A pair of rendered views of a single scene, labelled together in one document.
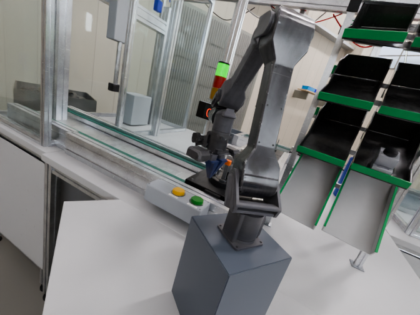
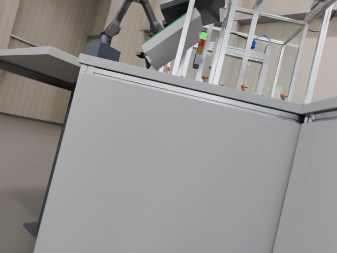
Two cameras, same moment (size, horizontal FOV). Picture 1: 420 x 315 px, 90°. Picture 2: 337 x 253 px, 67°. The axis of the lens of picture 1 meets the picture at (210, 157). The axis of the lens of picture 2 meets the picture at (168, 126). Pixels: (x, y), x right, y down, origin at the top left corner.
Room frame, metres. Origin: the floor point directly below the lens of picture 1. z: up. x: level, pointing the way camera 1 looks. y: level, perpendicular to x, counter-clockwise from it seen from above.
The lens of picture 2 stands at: (0.33, -1.58, 0.67)
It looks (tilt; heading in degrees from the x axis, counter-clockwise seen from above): 2 degrees up; 72
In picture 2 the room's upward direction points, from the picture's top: 14 degrees clockwise
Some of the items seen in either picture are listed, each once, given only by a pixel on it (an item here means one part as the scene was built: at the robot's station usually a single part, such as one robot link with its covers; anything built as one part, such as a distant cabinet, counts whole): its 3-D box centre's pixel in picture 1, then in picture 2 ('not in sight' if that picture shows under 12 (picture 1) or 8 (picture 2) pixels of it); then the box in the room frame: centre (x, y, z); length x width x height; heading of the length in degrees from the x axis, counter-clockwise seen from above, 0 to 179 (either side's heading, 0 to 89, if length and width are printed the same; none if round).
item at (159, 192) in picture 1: (176, 200); not in sight; (0.61, 0.07, 0.93); 0.21 x 0.07 x 0.06; 69
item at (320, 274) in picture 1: (245, 179); (238, 121); (1.19, -0.25, 0.84); 1.50 x 1.41 x 0.03; 69
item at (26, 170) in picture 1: (114, 174); not in sight; (1.58, 0.74, 0.43); 1.39 x 0.63 x 0.86; 159
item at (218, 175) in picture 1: (226, 179); not in sight; (0.78, -0.09, 0.98); 0.14 x 0.14 x 0.02
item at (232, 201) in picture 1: (252, 192); (108, 32); (0.33, -0.09, 1.15); 0.09 x 0.07 x 0.06; 106
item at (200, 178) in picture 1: (225, 184); not in sight; (0.78, -0.09, 0.96); 0.24 x 0.24 x 0.02; 69
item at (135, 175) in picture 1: (144, 177); not in sight; (0.73, 0.22, 0.91); 0.89 x 0.06 x 0.11; 69
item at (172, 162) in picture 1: (167, 167); not in sight; (0.91, 0.18, 0.91); 0.84 x 0.28 x 0.10; 69
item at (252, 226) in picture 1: (245, 222); (105, 42); (0.33, -0.09, 1.09); 0.07 x 0.07 x 0.06; 33
